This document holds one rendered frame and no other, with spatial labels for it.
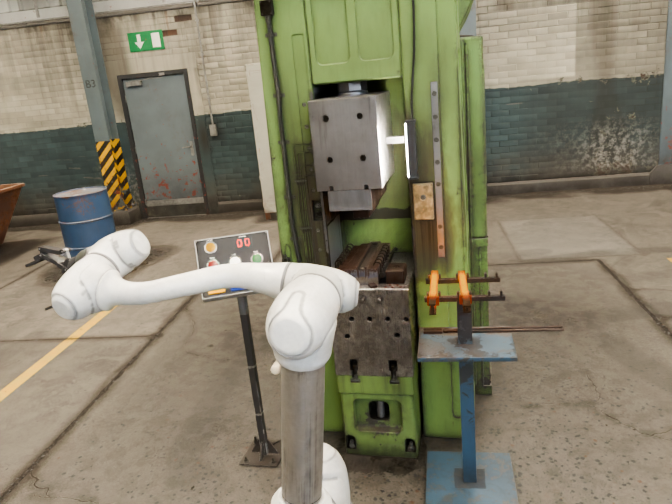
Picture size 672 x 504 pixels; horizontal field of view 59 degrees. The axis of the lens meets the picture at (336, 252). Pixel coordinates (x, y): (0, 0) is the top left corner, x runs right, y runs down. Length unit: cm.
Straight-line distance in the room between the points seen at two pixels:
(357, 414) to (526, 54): 640
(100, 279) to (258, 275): 37
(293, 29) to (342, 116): 46
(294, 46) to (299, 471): 192
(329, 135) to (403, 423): 143
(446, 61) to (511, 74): 592
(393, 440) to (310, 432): 169
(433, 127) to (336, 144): 44
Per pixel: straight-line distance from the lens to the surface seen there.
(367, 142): 260
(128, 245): 157
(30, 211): 1058
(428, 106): 269
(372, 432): 307
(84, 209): 694
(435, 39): 269
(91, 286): 149
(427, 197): 273
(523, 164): 873
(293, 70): 280
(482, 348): 256
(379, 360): 285
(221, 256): 275
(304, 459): 145
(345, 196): 266
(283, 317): 121
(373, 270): 273
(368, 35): 273
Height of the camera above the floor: 187
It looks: 17 degrees down
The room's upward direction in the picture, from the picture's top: 6 degrees counter-clockwise
